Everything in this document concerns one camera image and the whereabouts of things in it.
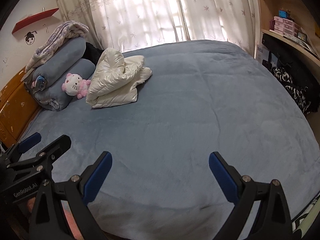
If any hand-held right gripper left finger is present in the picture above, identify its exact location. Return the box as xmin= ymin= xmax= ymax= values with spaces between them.
xmin=27 ymin=151 xmax=113 ymax=240

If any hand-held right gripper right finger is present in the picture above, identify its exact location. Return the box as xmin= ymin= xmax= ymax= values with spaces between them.
xmin=209 ymin=151 xmax=293 ymax=240

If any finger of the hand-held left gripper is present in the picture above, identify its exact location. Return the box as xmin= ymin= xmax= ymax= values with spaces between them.
xmin=0 ymin=132 xmax=42 ymax=165
xmin=10 ymin=134 xmax=72 ymax=171

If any white shiny puffer jacket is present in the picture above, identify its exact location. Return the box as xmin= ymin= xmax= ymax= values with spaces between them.
xmin=86 ymin=47 xmax=152 ymax=108

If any orange wooden headboard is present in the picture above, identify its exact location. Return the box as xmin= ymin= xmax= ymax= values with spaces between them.
xmin=0 ymin=65 xmax=42 ymax=148

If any rolled blue blanket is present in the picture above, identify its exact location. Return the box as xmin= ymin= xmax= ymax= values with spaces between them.
xmin=31 ymin=38 xmax=87 ymax=80
xmin=32 ymin=59 xmax=96 ymax=111

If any small blue plush toy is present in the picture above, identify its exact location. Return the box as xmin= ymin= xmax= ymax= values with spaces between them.
xmin=30 ymin=74 xmax=48 ymax=90

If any pink white plush cat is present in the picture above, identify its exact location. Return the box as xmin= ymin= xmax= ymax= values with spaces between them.
xmin=62 ymin=73 xmax=92 ymax=99

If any black fuzzy garment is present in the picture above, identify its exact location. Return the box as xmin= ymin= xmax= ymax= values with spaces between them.
xmin=84 ymin=42 xmax=105 ymax=65

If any light green cloth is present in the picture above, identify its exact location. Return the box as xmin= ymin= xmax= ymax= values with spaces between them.
xmin=292 ymin=195 xmax=320 ymax=240

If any black white patterned cloth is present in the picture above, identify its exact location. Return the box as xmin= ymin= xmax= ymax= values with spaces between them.
xmin=271 ymin=66 xmax=310 ymax=114

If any folded floral white quilt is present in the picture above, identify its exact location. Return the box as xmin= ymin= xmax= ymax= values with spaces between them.
xmin=25 ymin=21 xmax=89 ymax=72

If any white cardboard box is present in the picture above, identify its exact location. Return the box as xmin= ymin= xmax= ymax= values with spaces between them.
xmin=254 ymin=44 xmax=272 ymax=68

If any black cloth pile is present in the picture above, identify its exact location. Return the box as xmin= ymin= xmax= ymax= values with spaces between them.
xmin=261 ymin=34 xmax=320 ymax=114

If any white leaf-print curtain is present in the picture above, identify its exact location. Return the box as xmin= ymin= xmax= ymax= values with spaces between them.
xmin=175 ymin=0 xmax=262 ymax=55
xmin=52 ymin=0 xmax=190 ymax=53

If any printed flat box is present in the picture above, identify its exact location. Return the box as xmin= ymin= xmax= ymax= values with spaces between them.
xmin=285 ymin=31 xmax=320 ymax=60

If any stack of pink boxes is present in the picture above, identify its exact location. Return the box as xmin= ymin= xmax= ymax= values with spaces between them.
xmin=270 ymin=16 xmax=300 ymax=39

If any light wooden bookshelf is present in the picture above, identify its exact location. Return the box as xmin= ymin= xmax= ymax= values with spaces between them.
xmin=254 ymin=0 xmax=320 ymax=68

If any black face wall sticker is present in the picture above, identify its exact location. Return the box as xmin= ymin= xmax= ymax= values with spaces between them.
xmin=24 ymin=31 xmax=38 ymax=46

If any red wall shelf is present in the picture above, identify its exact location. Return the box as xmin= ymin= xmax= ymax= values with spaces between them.
xmin=12 ymin=8 xmax=59 ymax=34

